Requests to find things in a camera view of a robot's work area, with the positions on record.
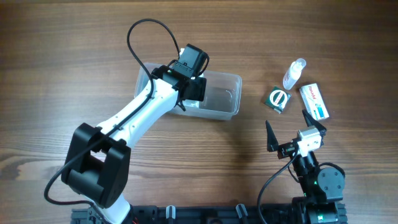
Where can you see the white Panadol box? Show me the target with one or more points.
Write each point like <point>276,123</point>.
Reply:
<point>313,101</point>

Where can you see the green round-logo box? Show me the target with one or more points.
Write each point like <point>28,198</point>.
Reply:
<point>277,99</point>

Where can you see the white medicine box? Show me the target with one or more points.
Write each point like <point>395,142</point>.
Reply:
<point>191,103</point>

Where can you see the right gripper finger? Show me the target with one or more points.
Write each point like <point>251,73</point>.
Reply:
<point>310,121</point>
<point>272,143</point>

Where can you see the clear plastic container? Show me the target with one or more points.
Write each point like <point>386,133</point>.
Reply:
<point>222,94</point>

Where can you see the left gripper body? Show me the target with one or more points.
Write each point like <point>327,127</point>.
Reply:
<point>198,88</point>

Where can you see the clear spray bottle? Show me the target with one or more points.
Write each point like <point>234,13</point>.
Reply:
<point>293,73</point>

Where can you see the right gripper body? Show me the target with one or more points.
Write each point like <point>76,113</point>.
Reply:
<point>285,149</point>

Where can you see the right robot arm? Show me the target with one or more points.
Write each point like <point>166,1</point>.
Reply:
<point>322,184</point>

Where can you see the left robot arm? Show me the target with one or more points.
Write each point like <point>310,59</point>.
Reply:
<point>97,162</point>

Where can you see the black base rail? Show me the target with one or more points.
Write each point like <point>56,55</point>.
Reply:
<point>217,214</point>

